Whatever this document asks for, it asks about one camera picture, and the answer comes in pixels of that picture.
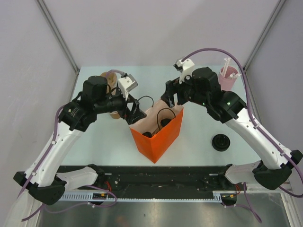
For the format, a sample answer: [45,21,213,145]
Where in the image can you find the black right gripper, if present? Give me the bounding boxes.
[161,70,209,108]

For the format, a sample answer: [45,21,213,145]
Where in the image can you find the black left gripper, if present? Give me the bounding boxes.
[94,87,146,124]

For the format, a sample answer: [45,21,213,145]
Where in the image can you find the stack of brown paper cups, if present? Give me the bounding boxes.
[109,111,120,120]

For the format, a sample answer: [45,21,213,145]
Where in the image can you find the black cup lid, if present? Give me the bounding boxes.
[143,131,152,138]
[160,118,171,127]

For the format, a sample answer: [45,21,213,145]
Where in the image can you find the orange paper bag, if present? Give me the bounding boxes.
[129,100,184,163]

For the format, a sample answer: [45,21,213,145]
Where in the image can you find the brown pulp cup carrier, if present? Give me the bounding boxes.
[100,72,117,93]

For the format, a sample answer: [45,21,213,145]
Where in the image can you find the stack of black lids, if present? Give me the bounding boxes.
[211,134,231,152]

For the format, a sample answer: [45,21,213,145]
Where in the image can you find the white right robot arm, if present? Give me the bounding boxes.
[161,67,303,190]

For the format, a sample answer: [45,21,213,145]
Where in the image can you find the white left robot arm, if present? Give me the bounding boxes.
[14,75,146,205]

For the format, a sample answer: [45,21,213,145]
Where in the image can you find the pink cylindrical holder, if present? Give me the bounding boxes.
[218,66,238,91]

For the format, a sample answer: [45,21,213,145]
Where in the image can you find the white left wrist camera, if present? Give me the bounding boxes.
[117,74,138,100]

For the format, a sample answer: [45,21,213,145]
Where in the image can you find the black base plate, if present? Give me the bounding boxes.
[78,165,277,191]

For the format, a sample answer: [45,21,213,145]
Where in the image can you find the white cable duct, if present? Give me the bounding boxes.
[59,188,222,202]

